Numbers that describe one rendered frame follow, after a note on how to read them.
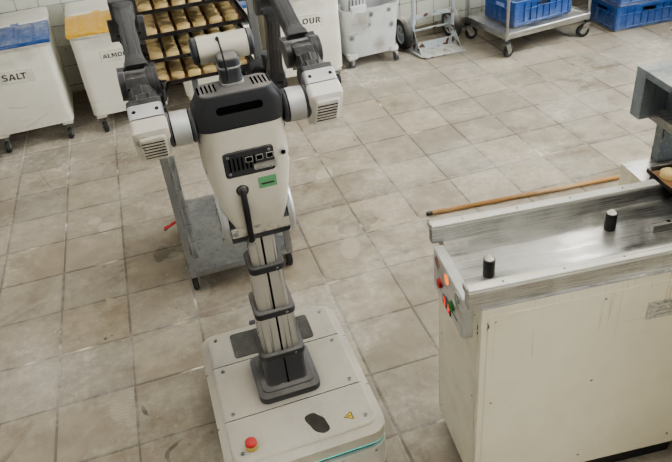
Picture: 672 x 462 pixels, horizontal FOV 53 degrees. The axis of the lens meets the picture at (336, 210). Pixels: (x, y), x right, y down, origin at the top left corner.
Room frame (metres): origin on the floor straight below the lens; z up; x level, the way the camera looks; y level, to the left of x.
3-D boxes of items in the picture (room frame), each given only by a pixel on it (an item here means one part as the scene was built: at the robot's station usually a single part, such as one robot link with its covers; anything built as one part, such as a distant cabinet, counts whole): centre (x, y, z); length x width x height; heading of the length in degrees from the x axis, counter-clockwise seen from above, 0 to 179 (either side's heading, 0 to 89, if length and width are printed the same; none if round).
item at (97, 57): (4.60, 1.40, 0.38); 0.64 x 0.54 x 0.77; 15
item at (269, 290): (1.64, 0.24, 0.58); 0.11 x 0.11 x 0.40; 15
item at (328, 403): (1.65, 0.24, 0.24); 0.68 x 0.53 x 0.41; 15
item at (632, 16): (5.42, -2.62, 0.10); 0.60 x 0.40 x 0.20; 102
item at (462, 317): (1.42, -0.30, 0.77); 0.24 x 0.04 x 0.14; 8
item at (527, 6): (5.26, -1.68, 0.28); 0.56 x 0.38 x 0.20; 112
